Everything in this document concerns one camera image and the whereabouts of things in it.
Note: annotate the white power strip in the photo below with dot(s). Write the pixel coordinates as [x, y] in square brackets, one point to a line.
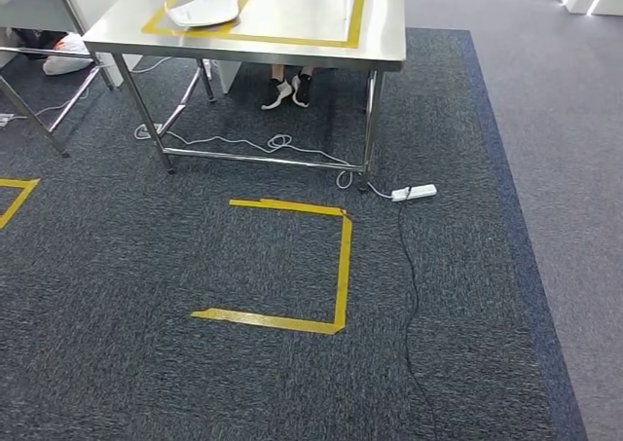
[416, 192]

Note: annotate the white plastic bag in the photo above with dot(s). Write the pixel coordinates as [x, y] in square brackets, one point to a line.
[65, 61]

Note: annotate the yellow floor tape outline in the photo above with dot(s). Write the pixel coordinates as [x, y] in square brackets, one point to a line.
[19, 183]
[343, 270]

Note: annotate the steel frame table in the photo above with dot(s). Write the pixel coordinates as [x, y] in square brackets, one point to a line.
[34, 12]

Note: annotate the yellow tape outline on workbench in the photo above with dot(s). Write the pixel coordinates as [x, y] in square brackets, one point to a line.
[357, 12]

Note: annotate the stainless steel workbench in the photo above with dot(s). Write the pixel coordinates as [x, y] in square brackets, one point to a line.
[311, 12]

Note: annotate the white curved plastic part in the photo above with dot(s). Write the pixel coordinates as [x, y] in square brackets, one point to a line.
[204, 9]

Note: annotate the person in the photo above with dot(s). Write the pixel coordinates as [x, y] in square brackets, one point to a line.
[280, 93]

